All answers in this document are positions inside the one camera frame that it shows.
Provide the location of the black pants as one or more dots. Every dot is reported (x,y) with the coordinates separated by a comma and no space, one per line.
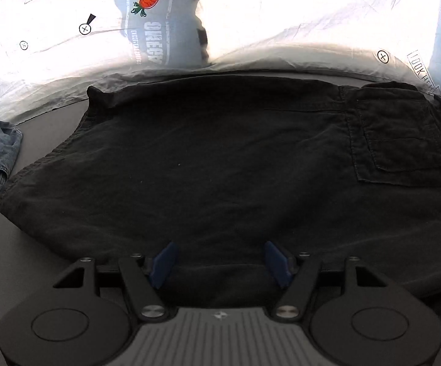
(224,160)

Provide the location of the white printed sheet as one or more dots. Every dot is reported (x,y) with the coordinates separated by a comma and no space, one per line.
(289,15)

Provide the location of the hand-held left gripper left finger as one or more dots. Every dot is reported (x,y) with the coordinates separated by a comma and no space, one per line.
(163,265)

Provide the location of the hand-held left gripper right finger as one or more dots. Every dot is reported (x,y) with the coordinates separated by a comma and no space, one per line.
(277,265)

